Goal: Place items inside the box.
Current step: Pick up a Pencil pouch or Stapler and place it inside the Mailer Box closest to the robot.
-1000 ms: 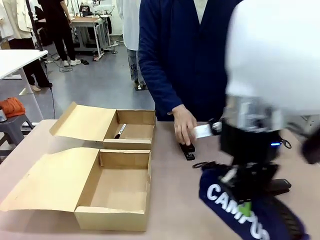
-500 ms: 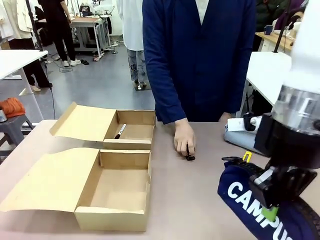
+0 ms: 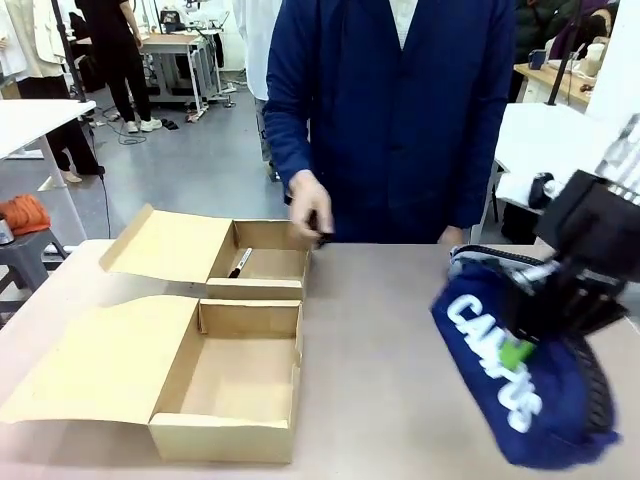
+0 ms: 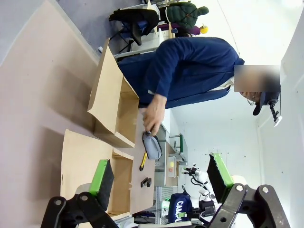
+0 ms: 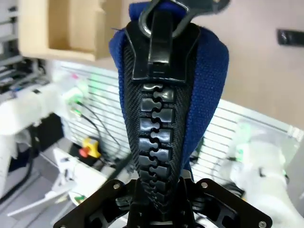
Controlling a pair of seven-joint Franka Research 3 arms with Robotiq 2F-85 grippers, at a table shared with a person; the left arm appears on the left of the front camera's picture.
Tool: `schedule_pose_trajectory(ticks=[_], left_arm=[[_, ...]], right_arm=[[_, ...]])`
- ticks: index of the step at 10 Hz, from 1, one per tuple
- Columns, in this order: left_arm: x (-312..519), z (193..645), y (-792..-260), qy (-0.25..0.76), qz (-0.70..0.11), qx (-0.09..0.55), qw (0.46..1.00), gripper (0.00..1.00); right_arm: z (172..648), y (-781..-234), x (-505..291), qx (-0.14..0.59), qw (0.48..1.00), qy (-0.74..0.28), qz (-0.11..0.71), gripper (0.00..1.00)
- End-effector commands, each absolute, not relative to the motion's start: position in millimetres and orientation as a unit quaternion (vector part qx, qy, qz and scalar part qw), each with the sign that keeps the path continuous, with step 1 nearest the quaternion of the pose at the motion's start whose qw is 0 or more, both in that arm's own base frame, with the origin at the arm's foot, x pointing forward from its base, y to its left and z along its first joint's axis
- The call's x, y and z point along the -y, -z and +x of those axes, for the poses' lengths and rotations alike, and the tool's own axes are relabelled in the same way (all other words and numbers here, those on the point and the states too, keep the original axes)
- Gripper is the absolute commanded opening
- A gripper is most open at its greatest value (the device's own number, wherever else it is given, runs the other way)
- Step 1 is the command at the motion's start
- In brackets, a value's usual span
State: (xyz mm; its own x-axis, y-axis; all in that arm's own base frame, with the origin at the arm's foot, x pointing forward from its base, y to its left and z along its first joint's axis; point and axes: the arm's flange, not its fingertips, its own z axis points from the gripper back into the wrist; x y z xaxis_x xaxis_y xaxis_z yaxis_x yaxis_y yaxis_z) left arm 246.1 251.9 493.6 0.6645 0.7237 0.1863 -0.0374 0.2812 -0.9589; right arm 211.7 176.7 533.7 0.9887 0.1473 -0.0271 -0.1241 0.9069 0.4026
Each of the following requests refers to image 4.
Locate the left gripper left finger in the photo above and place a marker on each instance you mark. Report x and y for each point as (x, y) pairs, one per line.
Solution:
(102, 180)

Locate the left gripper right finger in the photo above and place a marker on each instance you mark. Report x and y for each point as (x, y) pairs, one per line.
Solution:
(219, 178)

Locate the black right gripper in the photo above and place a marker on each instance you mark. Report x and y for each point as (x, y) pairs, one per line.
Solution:
(192, 171)

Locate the black clip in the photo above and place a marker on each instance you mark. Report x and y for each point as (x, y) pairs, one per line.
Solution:
(145, 182)

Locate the grey blue zippered pouch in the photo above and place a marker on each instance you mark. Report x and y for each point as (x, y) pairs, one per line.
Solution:
(152, 147)

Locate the person's right forearm navy sleeve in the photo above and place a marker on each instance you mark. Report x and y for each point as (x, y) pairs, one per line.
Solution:
(158, 80)

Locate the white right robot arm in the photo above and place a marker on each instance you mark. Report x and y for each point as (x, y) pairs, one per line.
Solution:
(203, 177)

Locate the cardboard box with long lid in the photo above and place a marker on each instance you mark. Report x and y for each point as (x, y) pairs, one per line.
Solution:
(78, 154)

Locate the cardboard box with short flap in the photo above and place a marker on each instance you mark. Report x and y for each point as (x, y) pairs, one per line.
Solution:
(107, 78)

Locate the person's right hand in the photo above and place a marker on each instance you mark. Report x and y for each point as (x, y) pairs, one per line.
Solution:
(155, 114)

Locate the navy bag with white print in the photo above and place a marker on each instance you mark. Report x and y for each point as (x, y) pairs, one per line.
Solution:
(180, 209)

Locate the yellow black utility knife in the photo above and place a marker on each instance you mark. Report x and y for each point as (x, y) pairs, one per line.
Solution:
(143, 161)

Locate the navy baseball cap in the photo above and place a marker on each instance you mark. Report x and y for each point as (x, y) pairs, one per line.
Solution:
(263, 102)

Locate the person in navy jacket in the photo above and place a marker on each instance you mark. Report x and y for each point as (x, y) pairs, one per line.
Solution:
(202, 71)

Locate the purple garment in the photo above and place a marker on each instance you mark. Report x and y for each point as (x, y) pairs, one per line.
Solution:
(187, 30)

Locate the yellow round object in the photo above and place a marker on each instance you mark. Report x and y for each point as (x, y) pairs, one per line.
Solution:
(204, 29)

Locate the black office chair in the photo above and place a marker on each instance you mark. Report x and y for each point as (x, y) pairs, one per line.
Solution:
(133, 16)

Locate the aluminium frame post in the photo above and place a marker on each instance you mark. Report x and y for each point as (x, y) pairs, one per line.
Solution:
(160, 166)

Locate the head mounted camera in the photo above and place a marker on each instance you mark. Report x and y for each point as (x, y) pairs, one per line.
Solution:
(275, 114)

